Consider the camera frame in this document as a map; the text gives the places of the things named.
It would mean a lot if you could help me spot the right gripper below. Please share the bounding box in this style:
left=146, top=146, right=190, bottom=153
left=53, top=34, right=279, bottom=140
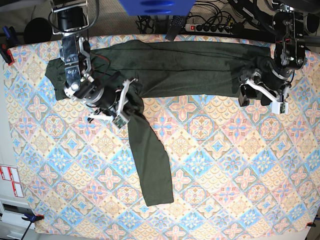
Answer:
left=86, top=78, right=138, bottom=129

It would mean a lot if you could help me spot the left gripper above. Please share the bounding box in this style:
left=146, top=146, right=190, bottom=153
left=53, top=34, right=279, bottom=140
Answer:
left=238, top=62, right=292, bottom=115

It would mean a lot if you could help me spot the dark green long-sleeve shirt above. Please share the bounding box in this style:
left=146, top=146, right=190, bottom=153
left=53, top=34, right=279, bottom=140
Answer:
left=45, top=40, right=271, bottom=206

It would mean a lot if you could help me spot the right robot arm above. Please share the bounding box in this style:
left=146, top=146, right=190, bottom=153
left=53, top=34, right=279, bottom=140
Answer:
left=48, top=0, right=137, bottom=129

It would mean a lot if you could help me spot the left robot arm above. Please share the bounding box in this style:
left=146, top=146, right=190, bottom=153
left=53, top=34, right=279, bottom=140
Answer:
left=238, top=0, right=306, bottom=115

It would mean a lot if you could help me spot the patterned tile tablecloth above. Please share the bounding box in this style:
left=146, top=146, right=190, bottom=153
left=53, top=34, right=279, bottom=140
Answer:
left=0, top=41, right=320, bottom=240

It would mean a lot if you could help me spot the blue plastic box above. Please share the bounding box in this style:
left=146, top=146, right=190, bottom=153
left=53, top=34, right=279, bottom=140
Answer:
left=119, top=0, right=196, bottom=16

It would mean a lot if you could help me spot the black remote control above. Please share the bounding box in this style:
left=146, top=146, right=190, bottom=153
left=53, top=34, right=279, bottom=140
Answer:
left=165, top=15, right=187, bottom=41

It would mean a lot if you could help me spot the upper left blue clamp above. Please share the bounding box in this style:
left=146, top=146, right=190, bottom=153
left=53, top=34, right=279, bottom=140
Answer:
left=0, top=26, right=15, bottom=66

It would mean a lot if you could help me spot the red white sticker sheet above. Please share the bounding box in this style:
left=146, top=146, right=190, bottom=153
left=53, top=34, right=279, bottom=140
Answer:
left=0, top=165, right=24, bottom=198

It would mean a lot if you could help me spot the right orange black clamp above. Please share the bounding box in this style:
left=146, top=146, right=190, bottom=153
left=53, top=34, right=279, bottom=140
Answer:
left=306, top=222, right=317, bottom=228

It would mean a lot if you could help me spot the orange black clamp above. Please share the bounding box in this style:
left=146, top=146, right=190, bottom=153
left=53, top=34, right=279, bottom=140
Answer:
left=306, top=222, right=317, bottom=228
left=21, top=213, right=45, bottom=223

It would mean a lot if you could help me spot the left orange black clamp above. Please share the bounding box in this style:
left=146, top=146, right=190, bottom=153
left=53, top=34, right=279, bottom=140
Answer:
left=21, top=213, right=45, bottom=223

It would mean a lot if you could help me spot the white power strip red switch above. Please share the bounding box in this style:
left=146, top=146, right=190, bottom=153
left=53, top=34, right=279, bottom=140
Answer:
left=184, top=23, right=231, bottom=34

